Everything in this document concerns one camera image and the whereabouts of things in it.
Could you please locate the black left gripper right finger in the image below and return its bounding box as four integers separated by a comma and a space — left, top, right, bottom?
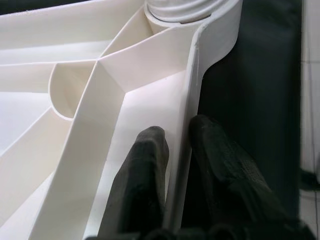
189, 114, 303, 227

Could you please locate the black table cloth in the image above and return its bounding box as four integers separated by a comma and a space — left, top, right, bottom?
0, 0, 305, 226

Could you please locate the white plastic table leg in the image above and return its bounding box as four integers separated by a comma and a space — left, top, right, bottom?
146, 0, 218, 24

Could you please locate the white plastic table top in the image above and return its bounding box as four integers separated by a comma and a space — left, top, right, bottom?
0, 0, 243, 240

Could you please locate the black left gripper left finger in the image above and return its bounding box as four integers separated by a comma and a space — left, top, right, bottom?
106, 125, 171, 226

